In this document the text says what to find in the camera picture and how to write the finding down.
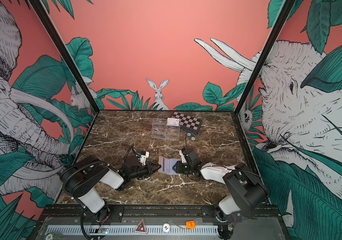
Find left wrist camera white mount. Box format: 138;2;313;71
138;151;150;166

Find red warning triangle sticker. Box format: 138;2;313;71
135;219;148;234

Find black frame post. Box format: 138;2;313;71
29;0;100;115
234;0;295;116

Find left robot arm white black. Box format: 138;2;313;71
60;154;162;222

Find clear acrylic organizer box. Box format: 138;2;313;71
152;119;180;141

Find white round button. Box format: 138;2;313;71
162;223;171;233

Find right black frame post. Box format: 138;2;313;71
234;0;295;116

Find orange tag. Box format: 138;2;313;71
185;221;196;230

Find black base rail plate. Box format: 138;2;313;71
38;204;284;224

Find left black frame post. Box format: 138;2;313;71
29;0;100;115

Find folded checkered chess board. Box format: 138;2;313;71
171;112;202;135

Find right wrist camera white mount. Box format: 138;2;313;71
179;148;188;163

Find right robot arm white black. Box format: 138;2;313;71
172;147;269;222

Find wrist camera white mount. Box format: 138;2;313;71
179;148;188;163
138;151;150;166

